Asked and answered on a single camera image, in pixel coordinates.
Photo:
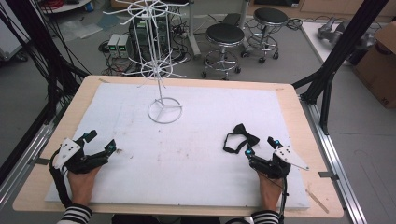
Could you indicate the person's right hand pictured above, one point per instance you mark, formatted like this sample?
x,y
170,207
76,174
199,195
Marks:
x,y
269,190

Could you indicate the black bow tie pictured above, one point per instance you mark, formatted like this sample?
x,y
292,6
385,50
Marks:
x,y
246,137

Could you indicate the person's left hand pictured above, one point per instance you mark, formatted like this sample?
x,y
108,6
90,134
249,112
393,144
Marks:
x,y
81,185

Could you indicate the person's dark clothing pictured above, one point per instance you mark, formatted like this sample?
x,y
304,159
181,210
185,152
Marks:
x,y
162,219

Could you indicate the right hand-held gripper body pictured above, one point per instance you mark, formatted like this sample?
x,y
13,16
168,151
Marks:
x,y
274,165

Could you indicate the white foam mat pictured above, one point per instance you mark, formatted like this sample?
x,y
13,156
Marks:
x,y
186,146

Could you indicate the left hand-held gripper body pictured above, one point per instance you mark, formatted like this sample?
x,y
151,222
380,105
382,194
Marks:
x,y
70,157

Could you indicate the aluminium rail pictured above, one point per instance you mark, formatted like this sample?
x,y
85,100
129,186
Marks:
x,y
21,161
336,168

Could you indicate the brown cardboard box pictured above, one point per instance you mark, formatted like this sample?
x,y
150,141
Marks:
x,y
378,68

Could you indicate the thin wooden stick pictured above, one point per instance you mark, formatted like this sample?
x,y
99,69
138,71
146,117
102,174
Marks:
x,y
317,201

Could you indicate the black round stool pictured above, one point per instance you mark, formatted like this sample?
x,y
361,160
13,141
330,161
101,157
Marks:
x,y
270,16
224,34

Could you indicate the grey power supply unit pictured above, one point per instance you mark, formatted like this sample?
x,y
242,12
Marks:
x,y
124,44
113,43

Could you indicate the black metal frame stand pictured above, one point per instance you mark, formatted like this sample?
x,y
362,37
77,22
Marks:
x,y
342,46
46,56

